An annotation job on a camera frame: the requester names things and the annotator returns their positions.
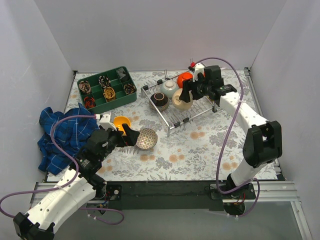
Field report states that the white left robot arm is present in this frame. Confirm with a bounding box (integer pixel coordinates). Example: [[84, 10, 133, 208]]
[[13, 123, 140, 240]]

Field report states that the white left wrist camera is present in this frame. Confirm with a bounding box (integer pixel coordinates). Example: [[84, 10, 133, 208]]
[[95, 112, 117, 131]]

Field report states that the floral dark rolled tie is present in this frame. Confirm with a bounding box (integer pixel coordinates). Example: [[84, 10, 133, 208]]
[[98, 75, 111, 89]]

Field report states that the green compartment tray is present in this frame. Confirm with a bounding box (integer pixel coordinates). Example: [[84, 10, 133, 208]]
[[77, 66, 137, 114]]

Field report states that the beige ceramic bowl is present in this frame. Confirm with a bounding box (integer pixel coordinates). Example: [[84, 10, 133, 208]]
[[172, 88, 193, 111]]

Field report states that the grey folded item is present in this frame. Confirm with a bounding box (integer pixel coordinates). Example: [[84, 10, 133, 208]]
[[116, 67, 130, 83]]

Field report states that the pale green bowl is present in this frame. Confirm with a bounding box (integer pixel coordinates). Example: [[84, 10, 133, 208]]
[[160, 80, 179, 98]]

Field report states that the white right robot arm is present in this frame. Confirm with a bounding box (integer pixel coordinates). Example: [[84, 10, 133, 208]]
[[179, 62, 283, 199]]

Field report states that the floral table mat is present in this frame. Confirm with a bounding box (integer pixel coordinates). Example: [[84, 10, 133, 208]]
[[47, 69, 279, 182]]

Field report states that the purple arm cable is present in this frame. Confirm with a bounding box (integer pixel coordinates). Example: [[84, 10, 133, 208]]
[[0, 113, 125, 225], [194, 57, 261, 219]]

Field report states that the dark gold rolled tie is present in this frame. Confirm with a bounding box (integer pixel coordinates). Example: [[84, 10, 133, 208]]
[[123, 83, 137, 95]]

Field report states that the brown rolled tie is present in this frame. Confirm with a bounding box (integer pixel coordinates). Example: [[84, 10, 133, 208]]
[[78, 80, 91, 95]]

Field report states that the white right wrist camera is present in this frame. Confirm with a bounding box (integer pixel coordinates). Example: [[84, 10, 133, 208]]
[[188, 62, 206, 82]]

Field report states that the silver wire dish rack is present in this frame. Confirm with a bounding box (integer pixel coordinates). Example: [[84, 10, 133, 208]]
[[140, 57, 221, 137]]

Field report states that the yellow bowl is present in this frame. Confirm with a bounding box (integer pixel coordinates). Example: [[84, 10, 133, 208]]
[[113, 116, 131, 136]]

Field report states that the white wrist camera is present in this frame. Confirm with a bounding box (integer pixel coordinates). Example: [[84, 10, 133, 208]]
[[95, 112, 117, 131], [188, 62, 206, 82]]

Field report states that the black patterned bowl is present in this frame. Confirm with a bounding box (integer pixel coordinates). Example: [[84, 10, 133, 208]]
[[149, 92, 169, 112]]

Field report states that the aluminium frame rail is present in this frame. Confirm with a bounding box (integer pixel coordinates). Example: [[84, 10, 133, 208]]
[[30, 180, 301, 207]]

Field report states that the blue plaid cloth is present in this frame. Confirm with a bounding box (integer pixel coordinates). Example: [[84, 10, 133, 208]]
[[37, 103, 99, 175]]

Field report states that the yellow rolled tie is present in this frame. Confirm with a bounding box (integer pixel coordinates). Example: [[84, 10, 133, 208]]
[[103, 87, 117, 102]]

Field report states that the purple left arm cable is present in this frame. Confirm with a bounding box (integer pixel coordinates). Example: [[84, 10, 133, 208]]
[[0, 113, 125, 225]]

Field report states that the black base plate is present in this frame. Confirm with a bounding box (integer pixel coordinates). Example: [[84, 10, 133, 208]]
[[102, 180, 256, 211]]

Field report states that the red black rolled tie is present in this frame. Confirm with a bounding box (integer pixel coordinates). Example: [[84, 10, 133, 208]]
[[84, 96, 96, 109]]

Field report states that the brown patterned white bowl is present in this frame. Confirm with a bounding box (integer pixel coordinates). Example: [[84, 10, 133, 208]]
[[135, 127, 158, 150]]

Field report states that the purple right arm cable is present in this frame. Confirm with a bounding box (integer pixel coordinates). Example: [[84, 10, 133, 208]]
[[194, 57, 261, 219]]

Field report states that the orange bowl left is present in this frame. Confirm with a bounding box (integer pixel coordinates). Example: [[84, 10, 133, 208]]
[[176, 72, 193, 88]]

